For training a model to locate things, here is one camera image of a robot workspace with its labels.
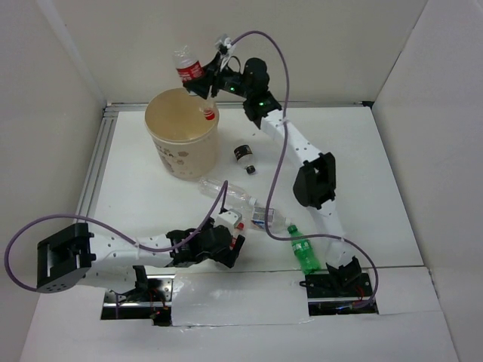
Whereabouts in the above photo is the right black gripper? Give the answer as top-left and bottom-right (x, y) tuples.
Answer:
(182, 53), (251, 100)

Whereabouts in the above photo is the large red label bottle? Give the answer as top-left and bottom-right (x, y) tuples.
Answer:
(173, 45), (215, 121)

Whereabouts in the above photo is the small red label cola bottle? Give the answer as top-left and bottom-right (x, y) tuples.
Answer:
(229, 222), (245, 250)

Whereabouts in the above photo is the clear bottle white blue label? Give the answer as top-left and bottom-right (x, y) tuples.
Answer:
(235, 205), (291, 234)

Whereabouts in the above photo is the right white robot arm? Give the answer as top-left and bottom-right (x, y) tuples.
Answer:
(181, 55), (361, 296)

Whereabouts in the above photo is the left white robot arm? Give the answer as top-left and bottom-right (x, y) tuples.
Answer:
(36, 223), (245, 301)

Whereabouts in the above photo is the beige round paper bin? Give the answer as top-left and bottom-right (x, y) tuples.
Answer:
(144, 88), (219, 179)

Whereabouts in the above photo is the green plastic bottle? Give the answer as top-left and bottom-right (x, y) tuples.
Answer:
(288, 225), (321, 275)

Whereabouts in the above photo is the clear crushed bottle white cap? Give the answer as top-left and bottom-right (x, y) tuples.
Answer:
(198, 176), (258, 207)

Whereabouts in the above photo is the small bottle black label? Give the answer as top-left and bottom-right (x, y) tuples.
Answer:
(233, 143), (256, 175)

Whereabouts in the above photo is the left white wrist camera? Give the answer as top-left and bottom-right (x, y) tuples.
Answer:
(214, 209), (242, 229)

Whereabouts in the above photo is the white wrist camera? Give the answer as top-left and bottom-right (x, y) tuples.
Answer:
(215, 34), (232, 55)
(214, 209), (242, 229)

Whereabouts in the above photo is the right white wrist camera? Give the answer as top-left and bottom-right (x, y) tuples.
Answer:
(215, 34), (232, 55)

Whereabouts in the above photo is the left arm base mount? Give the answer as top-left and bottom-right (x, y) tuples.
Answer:
(100, 266), (174, 327)

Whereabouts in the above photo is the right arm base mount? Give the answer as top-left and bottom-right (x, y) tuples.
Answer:
(299, 257), (378, 317)

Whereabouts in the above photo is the aluminium frame rail left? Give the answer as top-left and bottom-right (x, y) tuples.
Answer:
(75, 106), (118, 217)

